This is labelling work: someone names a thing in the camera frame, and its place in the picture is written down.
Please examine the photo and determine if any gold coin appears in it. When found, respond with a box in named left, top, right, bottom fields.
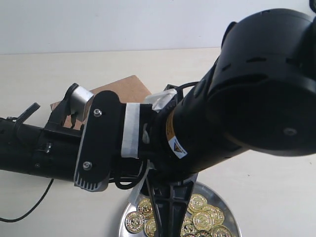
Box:
left=188, top=194, right=207, bottom=214
left=125, top=211, right=145, bottom=234
left=210, top=225, right=232, bottom=237
left=192, top=211, right=214, bottom=231
left=144, top=218, right=157, bottom=237
left=137, top=198, right=154, bottom=219

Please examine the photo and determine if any gold coin right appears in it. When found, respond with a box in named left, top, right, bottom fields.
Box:
left=210, top=225, right=232, bottom=237

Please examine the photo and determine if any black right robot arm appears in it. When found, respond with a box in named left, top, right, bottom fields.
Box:
left=115, top=9, right=316, bottom=237

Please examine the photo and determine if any gold coin upper middle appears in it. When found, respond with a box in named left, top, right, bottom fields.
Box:
left=188, top=194, right=207, bottom=214

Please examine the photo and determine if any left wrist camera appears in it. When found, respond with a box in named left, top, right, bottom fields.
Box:
left=64, top=83, right=94, bottom=122

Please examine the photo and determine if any gold coin upper left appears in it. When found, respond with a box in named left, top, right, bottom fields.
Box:
left=137, top=198, right=154, bottom=219

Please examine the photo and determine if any thin black cable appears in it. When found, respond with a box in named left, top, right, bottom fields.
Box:
left=0, top=179, right=55, bottom=222

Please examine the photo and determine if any brown cardboard slot box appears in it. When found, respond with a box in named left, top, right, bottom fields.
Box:
left=45, top=76, right=150, bottom=131

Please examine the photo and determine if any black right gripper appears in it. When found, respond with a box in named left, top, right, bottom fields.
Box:
left=111, top=85, right=198, bottom=237

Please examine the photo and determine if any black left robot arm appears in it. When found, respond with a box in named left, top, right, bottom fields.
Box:
left=0, top=103, right=82, bottom=182

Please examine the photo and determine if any gold coin centre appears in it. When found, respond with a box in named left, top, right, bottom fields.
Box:
left=192, top=211, right=214, bottom=231

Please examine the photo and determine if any gold coin bottom left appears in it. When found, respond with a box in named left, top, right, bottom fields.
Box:
left=144, top=218, right=157, bottom=237

